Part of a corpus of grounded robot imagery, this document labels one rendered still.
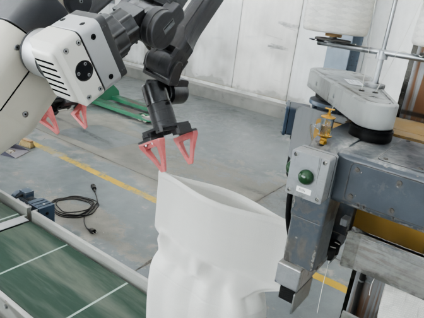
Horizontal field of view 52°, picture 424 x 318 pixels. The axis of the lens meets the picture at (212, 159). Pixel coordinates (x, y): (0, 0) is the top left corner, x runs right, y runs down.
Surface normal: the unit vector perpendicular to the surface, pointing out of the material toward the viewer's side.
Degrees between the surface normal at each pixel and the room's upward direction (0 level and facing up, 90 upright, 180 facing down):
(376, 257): 90
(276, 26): 90
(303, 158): 90
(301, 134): 90
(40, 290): 0
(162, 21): 101
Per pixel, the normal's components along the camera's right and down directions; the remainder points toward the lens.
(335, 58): -0.59, 0.22
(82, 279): 0.11, -0.93
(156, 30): 0.80, 0.46
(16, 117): 0.77, 0.30
